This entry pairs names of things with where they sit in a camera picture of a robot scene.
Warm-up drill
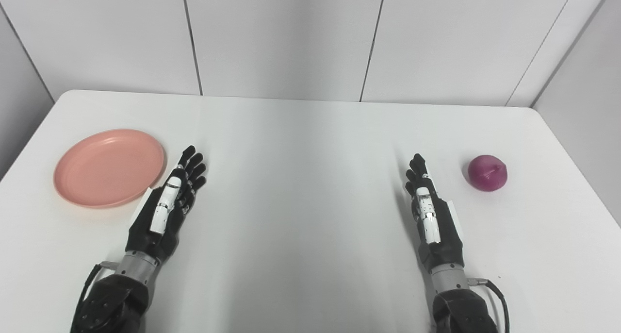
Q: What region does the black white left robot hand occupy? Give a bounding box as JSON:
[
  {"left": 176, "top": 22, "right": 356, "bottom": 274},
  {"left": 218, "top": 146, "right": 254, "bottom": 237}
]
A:
[{"left": 125, "top": 146, "right": 208, "bottom": 264}]

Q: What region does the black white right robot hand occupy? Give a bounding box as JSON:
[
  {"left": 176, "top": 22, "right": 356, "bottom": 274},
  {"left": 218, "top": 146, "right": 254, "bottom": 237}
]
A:
[{"left": 405, "top": 153, "right": 465, "bottom": 273}]

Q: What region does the pink round plate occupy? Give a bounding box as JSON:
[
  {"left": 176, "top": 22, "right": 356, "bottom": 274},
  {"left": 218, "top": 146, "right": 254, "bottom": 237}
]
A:
[{"left": 53, "top": 129, "right": 167, "bottom": 209}]

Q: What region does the purple red onion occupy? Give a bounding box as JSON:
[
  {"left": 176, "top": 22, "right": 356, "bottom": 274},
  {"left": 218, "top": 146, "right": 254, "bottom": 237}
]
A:
[{"left": 468, "top": 154, "right": 508, "bottom": 192}]

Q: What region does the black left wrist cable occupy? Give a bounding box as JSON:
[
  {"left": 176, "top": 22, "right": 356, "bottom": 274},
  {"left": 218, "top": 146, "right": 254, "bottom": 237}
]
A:
[{"left": 72, "top": 262, "right": 120, "bottom": 333}]

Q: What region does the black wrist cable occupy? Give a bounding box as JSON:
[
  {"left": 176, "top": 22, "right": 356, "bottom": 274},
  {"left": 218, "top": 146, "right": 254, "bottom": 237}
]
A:
[
  {"left": 72, "top": 262, "right": 120, "bottom": 333},
  {"left": 467, "top": 277, "right": 510, "bottom": 333}
]

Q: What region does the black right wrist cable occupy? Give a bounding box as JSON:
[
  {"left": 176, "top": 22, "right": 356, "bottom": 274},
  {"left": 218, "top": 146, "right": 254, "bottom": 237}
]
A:
[{"left": 467, "top": 277, "right": 510, "bottom": 333}]

